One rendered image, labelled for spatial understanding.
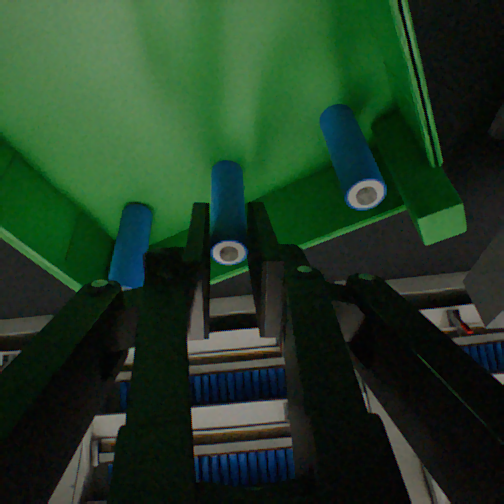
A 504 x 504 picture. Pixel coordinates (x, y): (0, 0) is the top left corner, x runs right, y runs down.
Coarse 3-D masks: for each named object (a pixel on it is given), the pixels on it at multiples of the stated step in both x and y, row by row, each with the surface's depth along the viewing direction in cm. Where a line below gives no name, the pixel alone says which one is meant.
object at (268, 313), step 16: (256, 208) 19; (256, 224) 17; (256, 240) 15; (272, 240) 15; (256, 256) 15; (272, 256) 14; (256, 272) 15; (272, 272) 14; (256, 288) 16; (272, 288) 14; (256, 304) 16; (272, 304) 14; (272, 320) 14; (272, 336) 15
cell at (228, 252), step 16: (224, 176) 23; (240, 176) 23; (224, 192) 22; (240, 192) 22; (224, 208) 21; (240, 208) 21; (224, 224) 20; (240, 224) 20; (224, 240) 19; (240, 240) 20; (224, 256) 20; (240, 256) 20
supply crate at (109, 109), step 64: (0, 0) 17; (64, 0) 17; (128, 0) 17; (192, 0) 17; (256, 0) 18; (320, 0) 18; (384, 0) 14; (0, 64) 19; (64, 64) 19; (128, 64) 19; (192, 64) 19; (256, 64) 20; (320, 64) 20; (384, 64) 20; (0, 128) 21; (64, 128) 21; (128, 128) 22; (192, 128) 22; (256, 128) 22; (320, 128) 22; (384, 128) 22; (0, 192) 20; (64, 192) 25; (128, 192) 25; (192, 192) 25; (256, 192) 26; (320, 192) 24; (448, 192) 17; (64, 256) 23
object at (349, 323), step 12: (288, 252) 16; (300, 252) 16; (288, 264) 15; (300, 264) 15; (336, 288) 13; (336, 300) 13; (348, 300) 13; (336, 312) 13; (348, 312) 13; (360, 312) 13; (348, 324) 13; (360, 324) 13; (372, 324) 13; (348, 336) 13; (360, 336) 13; (372, 336) 13
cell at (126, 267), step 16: (128, 208) 25; (144, 208) 25; (128, 224) 24; (144, 224) 25; (128, 240) 23; (144, 240) 24; (128, 256) 22; (112, 272) 22; (128, 272) 22; (128, 288) 21
